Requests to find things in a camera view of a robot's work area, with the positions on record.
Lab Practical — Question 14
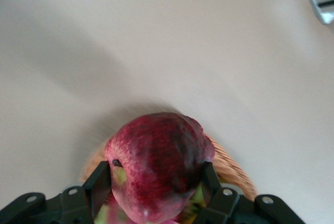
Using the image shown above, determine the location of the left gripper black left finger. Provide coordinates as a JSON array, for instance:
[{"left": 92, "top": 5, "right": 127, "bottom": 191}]
[{"left": 59, "top": 160, "right": 113, "bottom": 224}]

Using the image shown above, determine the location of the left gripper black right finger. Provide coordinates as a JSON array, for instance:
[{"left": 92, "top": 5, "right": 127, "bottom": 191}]
[{"left": 199, "top": 161, "right": 241, "bottom": 224}]

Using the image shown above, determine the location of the red apple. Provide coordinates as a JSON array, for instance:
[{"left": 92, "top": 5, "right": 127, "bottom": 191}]
[{"left": 93, "top": 112, "right": 216, "bottom": 224}]

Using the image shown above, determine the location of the light green fruit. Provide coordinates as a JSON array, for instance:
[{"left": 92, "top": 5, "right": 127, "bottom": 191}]
[{"left": 182, "top": 183, "right": 207, "bottom": 223}]

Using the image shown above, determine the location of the brown wicker basket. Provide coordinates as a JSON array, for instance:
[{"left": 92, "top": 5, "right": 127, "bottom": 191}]
[{"left": 78, "top": 132, "right": 258, "bottom": 202}]

